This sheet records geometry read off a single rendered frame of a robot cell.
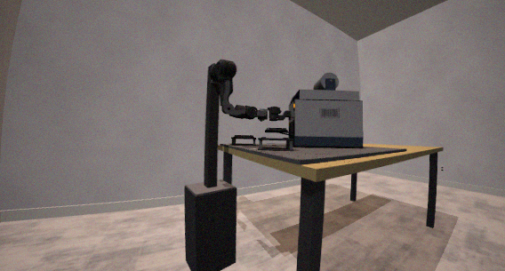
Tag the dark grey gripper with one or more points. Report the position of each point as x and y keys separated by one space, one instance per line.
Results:
x=273 y=114

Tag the grey cylinder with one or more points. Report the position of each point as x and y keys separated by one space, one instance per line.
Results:
x=320 y=84

